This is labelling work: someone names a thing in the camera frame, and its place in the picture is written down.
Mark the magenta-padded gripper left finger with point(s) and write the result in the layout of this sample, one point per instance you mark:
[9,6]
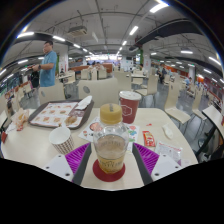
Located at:
[56,165]

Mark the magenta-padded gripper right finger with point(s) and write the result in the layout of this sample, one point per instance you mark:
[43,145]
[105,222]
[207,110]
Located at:
[165,165]

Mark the clear yellow-capped tea bottle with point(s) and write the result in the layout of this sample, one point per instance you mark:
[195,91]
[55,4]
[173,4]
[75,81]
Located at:
[111,146]

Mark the clear plastic wrapper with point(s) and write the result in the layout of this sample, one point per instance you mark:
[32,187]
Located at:
[168,150]

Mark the white patterned paper cup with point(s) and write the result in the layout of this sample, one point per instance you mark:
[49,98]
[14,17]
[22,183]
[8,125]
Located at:
[61,140]

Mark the small red sauce packet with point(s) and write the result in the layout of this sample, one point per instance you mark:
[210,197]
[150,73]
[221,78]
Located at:
[148,138]

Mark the small white packet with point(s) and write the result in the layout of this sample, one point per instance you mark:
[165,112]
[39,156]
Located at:
[167,131]

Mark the flat round red coaster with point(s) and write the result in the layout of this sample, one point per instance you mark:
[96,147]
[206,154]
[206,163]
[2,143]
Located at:
[100,175]

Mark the colourful printed paper sheet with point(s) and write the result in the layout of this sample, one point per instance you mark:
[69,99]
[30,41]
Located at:
[88,132]

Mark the brown fried food piece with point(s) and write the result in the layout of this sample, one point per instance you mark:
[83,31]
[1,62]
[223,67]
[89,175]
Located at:
[70,120]

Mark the printed paper tray liner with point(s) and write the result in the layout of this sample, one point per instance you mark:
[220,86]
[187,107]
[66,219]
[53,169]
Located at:
[50,115]

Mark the clear plastic food bag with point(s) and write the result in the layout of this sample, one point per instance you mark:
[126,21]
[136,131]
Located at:
[20,119]

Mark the dark brown food tray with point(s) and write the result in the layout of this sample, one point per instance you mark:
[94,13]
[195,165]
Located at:
[87,115]

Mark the red paper packet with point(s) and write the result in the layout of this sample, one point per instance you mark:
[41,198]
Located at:
[4,137]

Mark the red paper cup with lid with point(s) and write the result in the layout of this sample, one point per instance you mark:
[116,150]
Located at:
[130,108]

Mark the white crumpled napkin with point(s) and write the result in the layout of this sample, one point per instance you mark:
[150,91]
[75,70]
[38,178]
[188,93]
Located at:
[83,102]

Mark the beige neighbouring table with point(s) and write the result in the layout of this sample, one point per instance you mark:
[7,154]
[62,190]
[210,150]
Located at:
[215,118]

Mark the beige chair with round hole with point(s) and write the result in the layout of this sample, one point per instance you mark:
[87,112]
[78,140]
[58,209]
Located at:
[100,91]
[50,94]

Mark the far beige chairs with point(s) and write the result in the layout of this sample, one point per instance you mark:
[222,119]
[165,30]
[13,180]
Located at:
[151,85]

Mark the person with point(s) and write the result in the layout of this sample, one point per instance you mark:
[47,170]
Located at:
[48,66]

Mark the ceiling air conditioner unit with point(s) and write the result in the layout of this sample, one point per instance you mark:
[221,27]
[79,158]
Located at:
[77,31]

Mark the ceiling strip lights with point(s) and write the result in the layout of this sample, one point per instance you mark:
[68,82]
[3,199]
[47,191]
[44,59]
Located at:
[158,7]

